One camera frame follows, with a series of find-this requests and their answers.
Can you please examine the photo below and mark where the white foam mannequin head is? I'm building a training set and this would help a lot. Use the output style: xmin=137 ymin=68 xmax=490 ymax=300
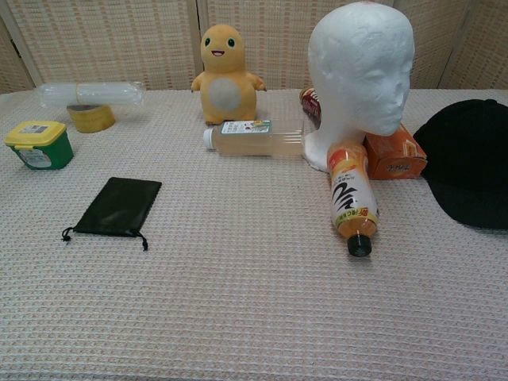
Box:
xmin=303 ymin=1 xmax=416 ymax=172

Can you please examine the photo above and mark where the clear bottle white cap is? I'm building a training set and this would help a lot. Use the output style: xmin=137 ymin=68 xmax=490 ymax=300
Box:
xmin=202 ymin=120 xmax=307 ymax=159

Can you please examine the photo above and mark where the beige waffle tablecloth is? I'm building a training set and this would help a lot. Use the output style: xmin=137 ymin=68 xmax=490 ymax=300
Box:
xmin=0 ymin=88 xmax=508 ymax=381

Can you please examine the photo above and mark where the orange juice bottle black cap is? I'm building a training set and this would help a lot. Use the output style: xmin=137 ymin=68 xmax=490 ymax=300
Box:
xmin=326 ymin=139 xmax=383 ymax=257

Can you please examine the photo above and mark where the red snack can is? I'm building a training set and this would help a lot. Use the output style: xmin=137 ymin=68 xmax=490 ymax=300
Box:
xmin=299 ymin=87 xmax=325 ymax=129

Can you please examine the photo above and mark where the yellow plush dinosaur toy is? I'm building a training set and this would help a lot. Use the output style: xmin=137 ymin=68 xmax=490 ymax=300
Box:
xmin=191 ymin=23 xmax=267 ymax=124

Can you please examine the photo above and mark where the orange cardboard box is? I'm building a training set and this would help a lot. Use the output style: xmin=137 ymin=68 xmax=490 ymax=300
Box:
xmin=364 ymin=123 xmax=428 ymax=181

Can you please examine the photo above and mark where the yellow tape roll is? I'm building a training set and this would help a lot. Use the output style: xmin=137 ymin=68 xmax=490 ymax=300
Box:
xmin=66 ymin=104 xmax=117 ymax=133

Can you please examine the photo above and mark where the clear plastic tube bundle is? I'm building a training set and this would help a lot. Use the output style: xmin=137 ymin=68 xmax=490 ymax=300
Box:
xmin=38 ymin=81 xmax=146 ymax=109

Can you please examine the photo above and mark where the woven folding screen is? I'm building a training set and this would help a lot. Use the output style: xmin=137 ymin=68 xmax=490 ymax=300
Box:
xmin=0 ymin=0 xmax=508 ymax=94

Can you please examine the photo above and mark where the green container yellow lid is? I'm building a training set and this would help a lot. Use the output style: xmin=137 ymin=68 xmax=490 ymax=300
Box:
xmin=4 ymin=121 xmax=75 ymax=171

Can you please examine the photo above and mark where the black drawstring pouch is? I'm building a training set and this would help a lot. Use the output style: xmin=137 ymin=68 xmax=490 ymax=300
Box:
xmin=60 ymin=176 xmax=163 ymax=252

